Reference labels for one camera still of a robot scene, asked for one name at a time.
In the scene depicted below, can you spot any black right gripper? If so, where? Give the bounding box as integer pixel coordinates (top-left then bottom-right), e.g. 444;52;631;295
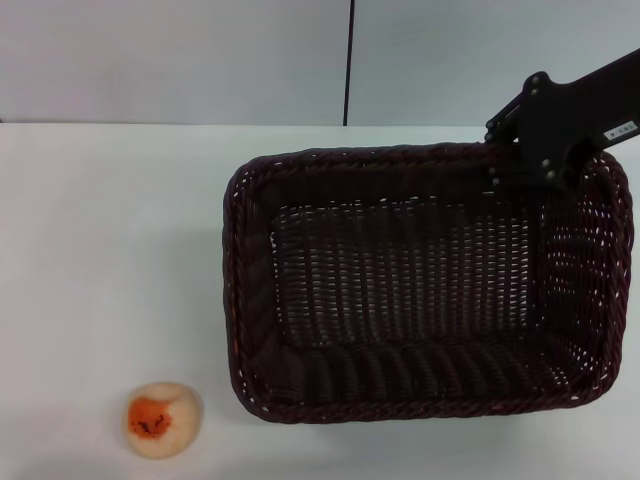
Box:
484;47;640;194

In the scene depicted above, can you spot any dark brown woven basket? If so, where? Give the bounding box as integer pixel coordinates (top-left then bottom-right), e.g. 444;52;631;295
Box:
218;142;635;425

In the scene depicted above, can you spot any black vertical wall strip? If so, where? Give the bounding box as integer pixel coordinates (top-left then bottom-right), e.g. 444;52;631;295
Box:
342;0;357;127

